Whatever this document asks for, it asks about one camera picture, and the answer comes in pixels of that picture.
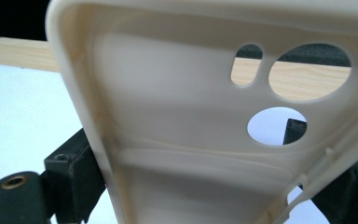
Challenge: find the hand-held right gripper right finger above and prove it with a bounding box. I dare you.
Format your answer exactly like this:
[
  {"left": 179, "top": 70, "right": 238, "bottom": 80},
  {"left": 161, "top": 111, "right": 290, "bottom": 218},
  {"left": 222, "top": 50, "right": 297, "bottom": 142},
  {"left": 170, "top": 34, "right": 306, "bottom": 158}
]
[{"left": 282, "top": 118, "right": 358, "bottom": 224}]

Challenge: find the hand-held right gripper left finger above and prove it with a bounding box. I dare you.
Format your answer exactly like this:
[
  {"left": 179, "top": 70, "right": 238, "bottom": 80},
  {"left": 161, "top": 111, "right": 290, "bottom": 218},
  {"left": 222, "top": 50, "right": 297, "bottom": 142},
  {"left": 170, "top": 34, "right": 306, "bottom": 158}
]
[{"left": 43, "top": 127, "right": 107, "bottom": 224}]

